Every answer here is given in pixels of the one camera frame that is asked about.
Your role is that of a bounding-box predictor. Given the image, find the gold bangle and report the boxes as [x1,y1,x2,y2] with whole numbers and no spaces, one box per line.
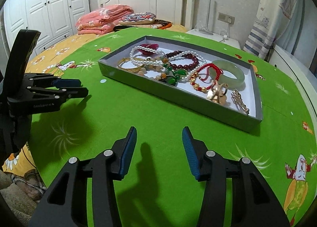
[117,58,144,73]

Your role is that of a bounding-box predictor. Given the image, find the white pearl necklace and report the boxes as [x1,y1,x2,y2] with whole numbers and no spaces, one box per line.
[129,45,207,83]

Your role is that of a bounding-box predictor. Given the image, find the silver crystal brooch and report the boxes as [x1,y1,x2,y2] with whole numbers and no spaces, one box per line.
[231,89,250,115]

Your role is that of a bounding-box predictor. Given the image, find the gold interlocked rings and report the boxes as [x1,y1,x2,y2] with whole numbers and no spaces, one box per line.
[206,81,229,105]

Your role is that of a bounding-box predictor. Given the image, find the red rose brooch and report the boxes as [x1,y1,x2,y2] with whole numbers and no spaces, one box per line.
[139,43,159,56]

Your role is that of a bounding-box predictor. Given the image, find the multicolour stone bead bracelet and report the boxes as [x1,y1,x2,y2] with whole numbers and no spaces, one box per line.
[137,57,172,82]

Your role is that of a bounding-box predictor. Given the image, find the red cord bracelet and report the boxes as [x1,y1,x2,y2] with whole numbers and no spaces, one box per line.
[189,63,224,94]

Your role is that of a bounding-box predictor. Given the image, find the dark red bead bracelet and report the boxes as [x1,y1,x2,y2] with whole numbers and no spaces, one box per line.
[164,50,200,71]

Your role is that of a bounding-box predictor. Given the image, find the green jade bangle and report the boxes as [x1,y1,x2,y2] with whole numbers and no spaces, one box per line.
[212,60,245,89]

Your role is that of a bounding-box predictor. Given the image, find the green gem pendant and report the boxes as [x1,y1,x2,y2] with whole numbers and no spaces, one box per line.
[164,75,177,86]

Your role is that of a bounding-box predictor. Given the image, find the grey jewelry tray box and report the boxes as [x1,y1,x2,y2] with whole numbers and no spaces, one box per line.
[98,35,263,132]

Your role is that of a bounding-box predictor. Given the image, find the green cartoon tablecloth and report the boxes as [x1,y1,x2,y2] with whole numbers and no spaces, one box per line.
[29,29,316,226]

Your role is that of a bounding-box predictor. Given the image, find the white wardrobe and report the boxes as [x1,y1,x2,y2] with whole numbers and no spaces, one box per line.
[4,0,90,56]

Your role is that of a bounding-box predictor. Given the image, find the folded pink blanket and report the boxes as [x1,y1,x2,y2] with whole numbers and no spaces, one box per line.
[75,4,134,35]

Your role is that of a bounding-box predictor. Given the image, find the patterned pillow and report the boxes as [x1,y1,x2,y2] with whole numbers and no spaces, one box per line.
[119,12,156,25]

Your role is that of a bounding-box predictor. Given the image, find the black orange striped cloth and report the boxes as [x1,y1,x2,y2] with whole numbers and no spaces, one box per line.
[113,20,173,32]

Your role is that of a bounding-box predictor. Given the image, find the white window sill cabinet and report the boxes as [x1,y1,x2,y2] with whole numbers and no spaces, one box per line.
[269,45,316,119]

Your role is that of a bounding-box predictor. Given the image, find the white nightstand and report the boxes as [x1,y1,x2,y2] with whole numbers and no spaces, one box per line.
[186,29,241,49]

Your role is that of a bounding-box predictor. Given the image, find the thin white desk lamp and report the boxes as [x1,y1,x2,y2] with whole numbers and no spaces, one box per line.
[198,0,213,36]

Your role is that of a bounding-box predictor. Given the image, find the patterned curtain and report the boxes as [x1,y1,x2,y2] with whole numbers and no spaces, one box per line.
[243,0,304,59]

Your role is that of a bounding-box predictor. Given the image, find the wall power socket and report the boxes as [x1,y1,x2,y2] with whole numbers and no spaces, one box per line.
[218,13,235,24]

